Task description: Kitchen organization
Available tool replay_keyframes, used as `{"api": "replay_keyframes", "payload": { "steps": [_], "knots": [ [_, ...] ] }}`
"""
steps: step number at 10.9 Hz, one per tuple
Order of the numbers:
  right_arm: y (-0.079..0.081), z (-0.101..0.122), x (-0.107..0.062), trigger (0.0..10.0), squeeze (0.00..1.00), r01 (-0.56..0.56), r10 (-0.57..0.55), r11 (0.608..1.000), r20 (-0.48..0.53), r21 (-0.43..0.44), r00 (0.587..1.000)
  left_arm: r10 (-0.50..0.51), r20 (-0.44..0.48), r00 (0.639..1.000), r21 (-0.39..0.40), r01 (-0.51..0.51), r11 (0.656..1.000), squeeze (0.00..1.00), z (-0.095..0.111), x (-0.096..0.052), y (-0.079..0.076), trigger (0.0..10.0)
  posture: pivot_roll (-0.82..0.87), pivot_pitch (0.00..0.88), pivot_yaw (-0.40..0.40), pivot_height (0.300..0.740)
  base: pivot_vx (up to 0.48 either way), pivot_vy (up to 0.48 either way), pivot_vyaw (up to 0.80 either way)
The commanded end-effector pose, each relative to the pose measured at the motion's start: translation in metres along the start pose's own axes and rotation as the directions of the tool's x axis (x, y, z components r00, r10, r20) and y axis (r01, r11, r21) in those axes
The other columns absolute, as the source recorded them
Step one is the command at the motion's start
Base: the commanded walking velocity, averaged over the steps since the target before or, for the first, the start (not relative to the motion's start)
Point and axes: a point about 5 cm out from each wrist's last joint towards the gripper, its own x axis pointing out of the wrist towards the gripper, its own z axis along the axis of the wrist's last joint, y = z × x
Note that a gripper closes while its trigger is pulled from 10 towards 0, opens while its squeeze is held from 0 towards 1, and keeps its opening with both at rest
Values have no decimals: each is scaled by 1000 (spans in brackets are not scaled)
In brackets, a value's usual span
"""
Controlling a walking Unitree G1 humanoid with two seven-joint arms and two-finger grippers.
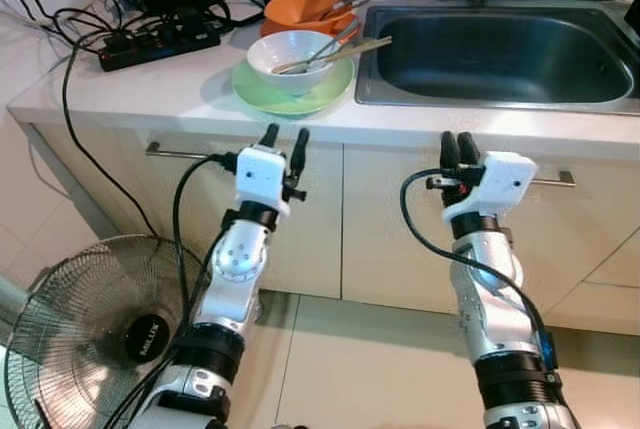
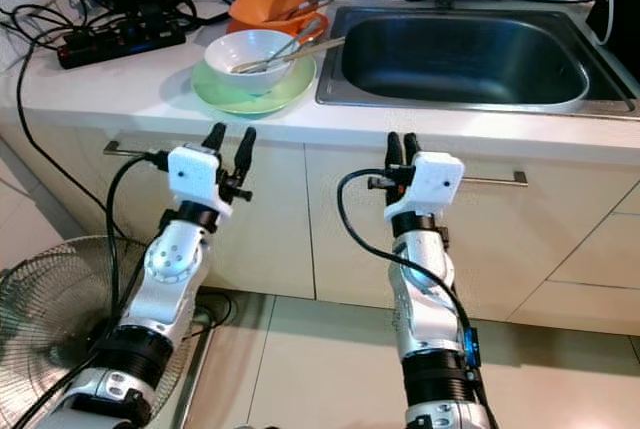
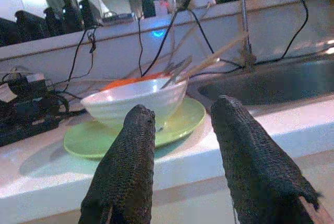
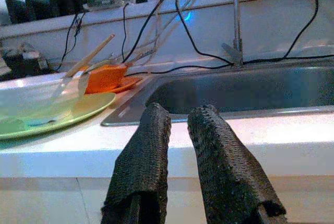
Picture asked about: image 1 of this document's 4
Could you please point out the white bowl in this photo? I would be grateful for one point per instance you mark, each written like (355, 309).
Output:
(275, 49)

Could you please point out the wooden chopstick white tip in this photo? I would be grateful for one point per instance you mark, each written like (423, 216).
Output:
(340, 56)
(360, 47)

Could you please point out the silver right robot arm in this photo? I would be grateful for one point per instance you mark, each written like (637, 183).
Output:
(490, 279)

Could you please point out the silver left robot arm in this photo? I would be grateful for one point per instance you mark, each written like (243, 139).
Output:
(235, 259)

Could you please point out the green plate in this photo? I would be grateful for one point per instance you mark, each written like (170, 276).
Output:
(330, 96)

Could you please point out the stainless steel sink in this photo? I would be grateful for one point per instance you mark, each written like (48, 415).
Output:
(500, 59)

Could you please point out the beige cabinet door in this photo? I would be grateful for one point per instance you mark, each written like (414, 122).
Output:
(120, 199)
(380, 249)

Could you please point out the orange bowl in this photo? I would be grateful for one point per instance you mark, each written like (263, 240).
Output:
(300, 9)

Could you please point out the grey standing fan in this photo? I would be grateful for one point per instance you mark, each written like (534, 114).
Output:
(145, 334)

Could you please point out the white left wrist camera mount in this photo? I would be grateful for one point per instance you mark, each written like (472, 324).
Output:
(262, 177)

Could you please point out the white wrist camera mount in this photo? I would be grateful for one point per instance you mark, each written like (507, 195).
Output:
(505, 181)
(262, 177)

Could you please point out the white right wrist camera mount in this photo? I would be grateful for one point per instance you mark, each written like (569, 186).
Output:
(505, 181)

